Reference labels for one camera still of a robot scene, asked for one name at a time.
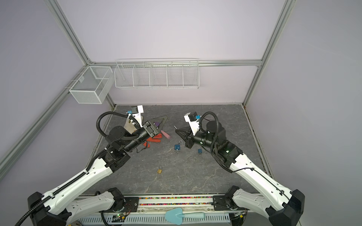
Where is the white wire shelf basket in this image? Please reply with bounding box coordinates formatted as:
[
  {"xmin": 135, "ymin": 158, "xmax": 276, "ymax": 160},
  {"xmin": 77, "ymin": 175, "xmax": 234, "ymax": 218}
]
[{"xmin": 114, "ymin": 58, "xmax": 200, "ymax": 89}]

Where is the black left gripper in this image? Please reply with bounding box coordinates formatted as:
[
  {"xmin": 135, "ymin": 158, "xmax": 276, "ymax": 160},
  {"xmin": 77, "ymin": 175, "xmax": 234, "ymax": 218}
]
[{"xmin": 123, "ymin": 115, "xmax": 167, "ymax": 153}]

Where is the white mesh box basket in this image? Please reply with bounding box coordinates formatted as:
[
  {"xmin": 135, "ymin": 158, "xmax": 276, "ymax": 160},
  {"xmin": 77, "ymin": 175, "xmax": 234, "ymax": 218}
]
[{"xmin": 69, "ymin": 66, "xmax": 114, "ymax": 104}]

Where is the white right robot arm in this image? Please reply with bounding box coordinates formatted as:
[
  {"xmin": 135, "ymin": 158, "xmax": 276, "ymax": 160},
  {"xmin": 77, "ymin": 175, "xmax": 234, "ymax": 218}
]
[{"xmin": 175, "ymin": 112, "xmax": 305, "ymax": 226}]

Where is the red rubber glove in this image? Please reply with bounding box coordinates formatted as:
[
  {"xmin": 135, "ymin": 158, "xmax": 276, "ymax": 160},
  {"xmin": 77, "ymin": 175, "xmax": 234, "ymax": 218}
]
[{"xmin": 143, "ymin": 133, "xmax": 163, "ymax": 148}]

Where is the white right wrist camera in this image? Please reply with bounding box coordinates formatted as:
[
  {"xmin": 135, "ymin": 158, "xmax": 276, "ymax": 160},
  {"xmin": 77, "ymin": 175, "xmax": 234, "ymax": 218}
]
[{"xmin": 184, "ymin": 112, "xmax": 201, "ymax": 136}]

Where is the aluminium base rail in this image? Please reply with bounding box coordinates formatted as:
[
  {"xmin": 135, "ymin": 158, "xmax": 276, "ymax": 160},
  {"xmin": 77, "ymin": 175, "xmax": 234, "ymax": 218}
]
[{"xmin": 58, "ymin": 192, "xmax": 295, "ymax": 214}]

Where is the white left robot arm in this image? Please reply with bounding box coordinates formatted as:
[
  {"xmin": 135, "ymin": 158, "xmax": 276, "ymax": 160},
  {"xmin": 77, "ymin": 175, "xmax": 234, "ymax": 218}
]
[{"xmin": 16, "ymin": 111, "xmax": 168, "ymax": 226}]

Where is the teal garden trowel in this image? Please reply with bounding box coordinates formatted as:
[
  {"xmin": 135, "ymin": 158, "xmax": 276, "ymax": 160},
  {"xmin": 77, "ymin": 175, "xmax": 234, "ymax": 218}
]
[{"xmin": 165, "ymin": 207, "xmax": 205, "ymax": 225}]

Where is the cream and green work glove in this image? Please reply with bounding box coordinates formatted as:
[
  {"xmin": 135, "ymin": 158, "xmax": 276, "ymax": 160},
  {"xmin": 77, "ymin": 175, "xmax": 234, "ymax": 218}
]
[{"xmin": 124, "ymin": 119, "xmax": 137, "ymax": 134}]

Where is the purple garden trowel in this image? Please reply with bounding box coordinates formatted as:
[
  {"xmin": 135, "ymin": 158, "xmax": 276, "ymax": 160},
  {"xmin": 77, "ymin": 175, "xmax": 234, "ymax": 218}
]
[{"xmin": 154, "ymin": 122, "xmax": 171, "ymax": 139}]

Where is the white slotted cable duct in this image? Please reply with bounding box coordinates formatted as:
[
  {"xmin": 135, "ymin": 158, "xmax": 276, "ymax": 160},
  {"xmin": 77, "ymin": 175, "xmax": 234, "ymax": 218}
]
[{"xmin": 79, "ymin": 213, "xmax": 231, "ymax": 226}]

